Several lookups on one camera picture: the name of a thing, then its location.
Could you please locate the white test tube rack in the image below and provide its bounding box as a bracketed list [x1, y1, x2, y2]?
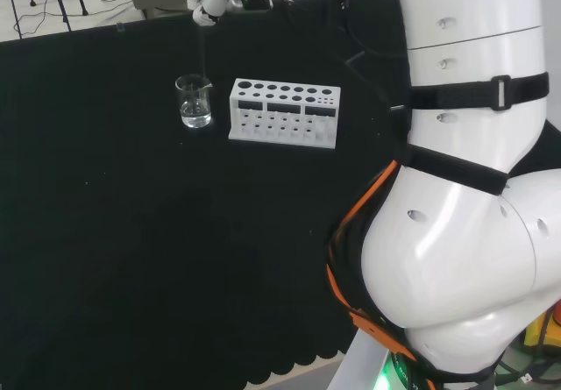
[227, 77, 343, 151]

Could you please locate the clear glass beaker with water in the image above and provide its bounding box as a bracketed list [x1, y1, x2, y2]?
[174, 74, 215, 130]

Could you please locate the yellow stop button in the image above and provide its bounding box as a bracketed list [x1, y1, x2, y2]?
[521, 304, 561, 348]

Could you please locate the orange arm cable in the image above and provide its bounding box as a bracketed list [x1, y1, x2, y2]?
[326, 160, 417, 365]

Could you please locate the black tripod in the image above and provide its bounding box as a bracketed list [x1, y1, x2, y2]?
[2, 0, 89, 39]

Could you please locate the black bench cloth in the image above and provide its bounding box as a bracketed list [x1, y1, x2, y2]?
[0, 0, 561, 390]

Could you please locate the clear glass rod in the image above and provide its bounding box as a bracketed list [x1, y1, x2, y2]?
[197, 22, 209, 91]

